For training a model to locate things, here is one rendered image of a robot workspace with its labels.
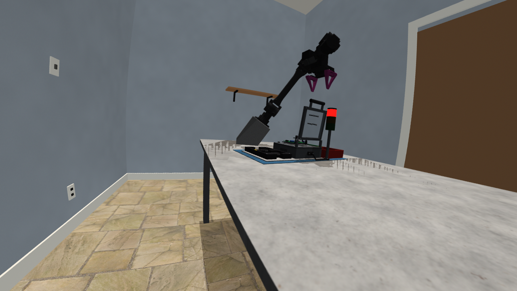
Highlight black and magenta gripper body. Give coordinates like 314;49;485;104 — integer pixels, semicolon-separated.
309;58;334;79

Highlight red bin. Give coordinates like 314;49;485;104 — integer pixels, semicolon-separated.
321;147;344;158

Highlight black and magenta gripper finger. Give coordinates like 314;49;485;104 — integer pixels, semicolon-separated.
324;70;337;89
306;75;318;92

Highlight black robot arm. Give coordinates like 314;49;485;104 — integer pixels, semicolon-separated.
255;32;340;127

